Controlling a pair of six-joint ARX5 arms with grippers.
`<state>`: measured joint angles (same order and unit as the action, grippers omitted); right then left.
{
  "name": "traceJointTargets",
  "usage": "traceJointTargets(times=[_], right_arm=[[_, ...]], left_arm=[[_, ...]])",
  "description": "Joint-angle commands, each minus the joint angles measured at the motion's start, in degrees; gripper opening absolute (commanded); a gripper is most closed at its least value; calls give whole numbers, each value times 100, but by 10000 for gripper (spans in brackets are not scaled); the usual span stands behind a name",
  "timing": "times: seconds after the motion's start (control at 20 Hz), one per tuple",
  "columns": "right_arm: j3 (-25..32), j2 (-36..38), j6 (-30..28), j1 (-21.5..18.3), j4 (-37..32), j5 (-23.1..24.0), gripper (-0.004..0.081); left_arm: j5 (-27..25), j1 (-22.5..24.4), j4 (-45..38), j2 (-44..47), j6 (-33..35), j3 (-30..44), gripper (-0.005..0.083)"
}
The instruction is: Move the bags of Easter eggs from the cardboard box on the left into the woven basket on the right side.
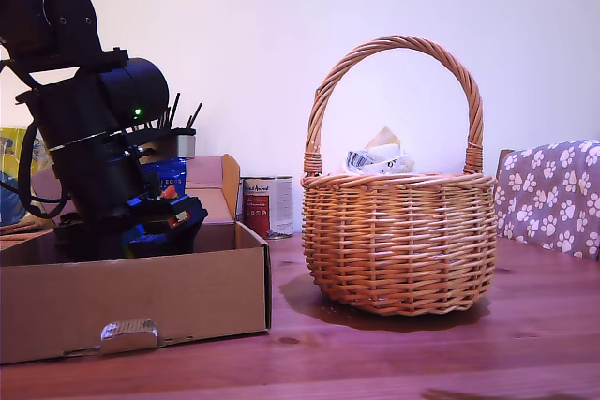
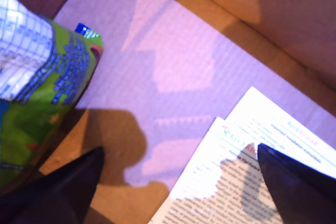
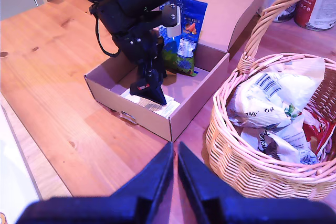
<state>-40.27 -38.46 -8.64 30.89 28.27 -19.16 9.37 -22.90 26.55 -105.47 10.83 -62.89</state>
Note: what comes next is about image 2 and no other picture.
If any brown cardboard box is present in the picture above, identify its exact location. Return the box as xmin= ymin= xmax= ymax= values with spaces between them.
xmin=0 ymin=0 xmax=336 ymax=224

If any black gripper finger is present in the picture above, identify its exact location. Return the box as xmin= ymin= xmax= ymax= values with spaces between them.
xmin=0 ymin=146 xmax=106 ymax=224
xmin=257 ymin=143 xmax=336 ymax=224

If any blue and green egg bag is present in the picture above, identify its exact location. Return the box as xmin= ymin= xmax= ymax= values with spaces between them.
xmin=0 ymin=0 xmax=104 ymax=187

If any white printed leaflet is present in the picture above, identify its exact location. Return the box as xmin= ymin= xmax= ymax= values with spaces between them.
xmin=225 ymin=86 xmax=336 ymax=180
xmin=148 ymin=116 xmax=284 ymax=224

